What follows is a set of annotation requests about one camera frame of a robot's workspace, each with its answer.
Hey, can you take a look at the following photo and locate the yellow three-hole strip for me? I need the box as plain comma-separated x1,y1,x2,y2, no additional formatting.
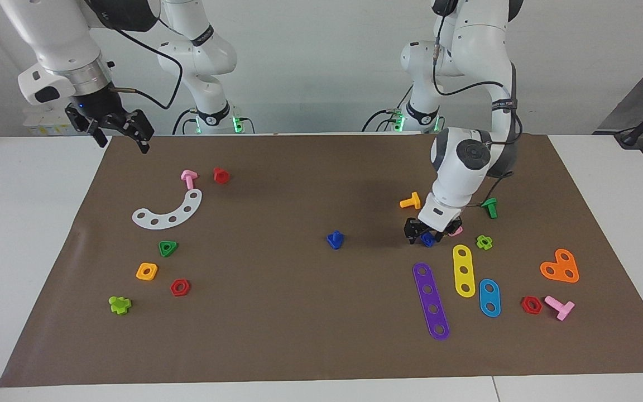
453,244,476,298

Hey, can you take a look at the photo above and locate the purple four-hole strip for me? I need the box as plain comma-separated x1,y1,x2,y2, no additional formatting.
412,262,450,341

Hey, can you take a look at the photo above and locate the white box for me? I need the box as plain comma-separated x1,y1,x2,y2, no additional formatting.
23,109,76,136

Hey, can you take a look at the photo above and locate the blue two-hole strip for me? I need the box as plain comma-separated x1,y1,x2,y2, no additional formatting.
478,279,502,318

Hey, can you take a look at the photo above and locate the white curved plate with holes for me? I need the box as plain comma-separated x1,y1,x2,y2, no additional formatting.
132,189,203,230

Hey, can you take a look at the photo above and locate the orange heart plate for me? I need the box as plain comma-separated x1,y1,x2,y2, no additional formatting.
540,248,580,284

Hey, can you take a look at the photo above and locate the brown table mat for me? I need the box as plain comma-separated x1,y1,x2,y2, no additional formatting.
0,133,643,387

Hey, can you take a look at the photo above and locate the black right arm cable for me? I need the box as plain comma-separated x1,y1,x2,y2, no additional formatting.
90,0,184,111

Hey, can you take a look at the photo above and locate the black right base cable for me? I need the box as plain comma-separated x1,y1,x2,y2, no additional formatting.
172,108,196,136

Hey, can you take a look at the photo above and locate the black base cable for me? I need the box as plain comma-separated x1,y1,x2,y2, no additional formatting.
172,108,196,136
362,109,406,133

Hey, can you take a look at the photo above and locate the black left base cable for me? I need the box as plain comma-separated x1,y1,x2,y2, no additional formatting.
362,109,406,133

